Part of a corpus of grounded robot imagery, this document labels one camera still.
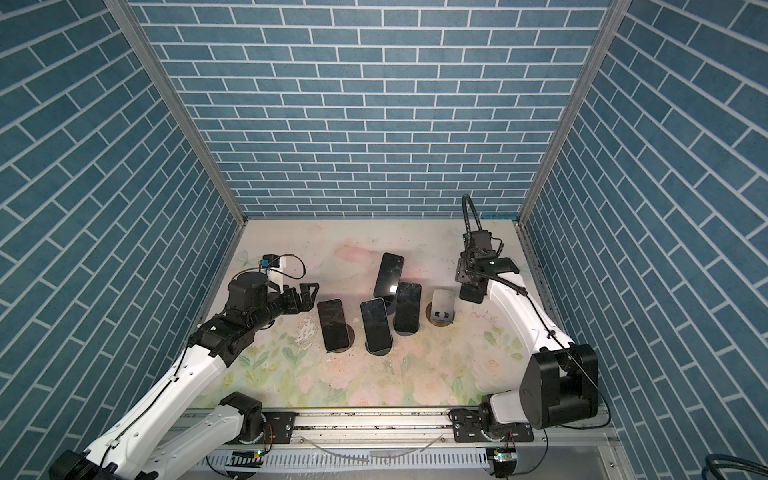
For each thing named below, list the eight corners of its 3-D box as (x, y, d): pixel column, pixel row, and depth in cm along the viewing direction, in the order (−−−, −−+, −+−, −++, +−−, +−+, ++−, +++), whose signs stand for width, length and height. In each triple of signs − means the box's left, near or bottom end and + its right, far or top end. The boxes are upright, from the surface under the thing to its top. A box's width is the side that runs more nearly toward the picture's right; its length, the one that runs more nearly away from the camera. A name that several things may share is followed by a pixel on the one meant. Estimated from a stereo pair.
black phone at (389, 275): (377, 298, 100) (375, 273, 89) (385, 278, 106) (383, 251, 94) (396, 303, 99) (396, 278, 88) (403, 283, 105) (404, 256, 93)
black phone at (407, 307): (393, 334, 91) (392, 316, 82) (397, 301, 99) (397, 281, 89) (417, 337, 91) (420, 319, 81) (420, 304, 98) (423, 284, 89)
